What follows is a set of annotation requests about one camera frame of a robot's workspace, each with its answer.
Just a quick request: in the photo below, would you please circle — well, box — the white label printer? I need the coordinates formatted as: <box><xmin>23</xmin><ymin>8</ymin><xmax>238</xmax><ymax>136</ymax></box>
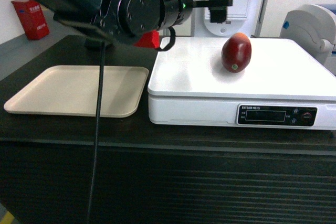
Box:
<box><xmin>280</xmin><ymin>4</ymin><xmax>335</xmax><ymax>74</ymax></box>

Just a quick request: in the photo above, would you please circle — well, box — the red wrist camera mount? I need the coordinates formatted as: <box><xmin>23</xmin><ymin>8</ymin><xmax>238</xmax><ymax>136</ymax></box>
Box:
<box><xmin>134</xmin><ymin>30</ymin><xmax>160</xmax><ymax>49</ymax></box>

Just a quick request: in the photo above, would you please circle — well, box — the white receipt printer kiosk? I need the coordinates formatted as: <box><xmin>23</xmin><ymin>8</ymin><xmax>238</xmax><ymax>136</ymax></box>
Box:
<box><xmin>191</xmin><ymin>0</ymin><xmax>263</xmax><ymax>37</ymax></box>

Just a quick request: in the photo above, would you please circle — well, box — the red fire extinguisher box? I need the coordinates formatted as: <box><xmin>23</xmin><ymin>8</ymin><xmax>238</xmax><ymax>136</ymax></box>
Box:
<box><xmin>11</xmin><ymin>0</ymin><xmax>50</xmax><ymax>40</ymax></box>

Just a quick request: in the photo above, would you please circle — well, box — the white checkout scale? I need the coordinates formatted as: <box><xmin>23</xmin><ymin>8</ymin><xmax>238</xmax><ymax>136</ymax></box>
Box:
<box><xmin>148</xmin><ymin>37</ymin><xmax>335</xmax><ymax>130</ymax></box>

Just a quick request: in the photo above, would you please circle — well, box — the black barcode scanner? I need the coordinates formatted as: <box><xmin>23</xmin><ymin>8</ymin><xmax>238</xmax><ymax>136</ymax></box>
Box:
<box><xmin>85</xmin><ymin>38</ymin><xmax>114</xmax><ymax>51</ymax></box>

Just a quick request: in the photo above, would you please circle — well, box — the dark red yellow mango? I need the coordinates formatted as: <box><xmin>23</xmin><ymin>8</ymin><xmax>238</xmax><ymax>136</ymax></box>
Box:
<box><xmin>221</xmin><ymin>33</ymin><xmax>252</xmax><ymax>73</ymax></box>

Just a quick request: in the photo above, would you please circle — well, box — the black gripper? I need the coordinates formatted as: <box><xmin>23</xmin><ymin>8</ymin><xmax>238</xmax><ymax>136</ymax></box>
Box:
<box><xmin>183</xmin><ymin>0</ymin><xmax>233</xmax><ymax>23</ymax></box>

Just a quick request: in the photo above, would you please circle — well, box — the beige plastic tray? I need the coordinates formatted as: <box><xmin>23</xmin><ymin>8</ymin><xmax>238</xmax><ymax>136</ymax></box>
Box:
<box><xmin>4</xmin><ymin>65</ymin><xmax>149</xmax><ymax>118</ymax></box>

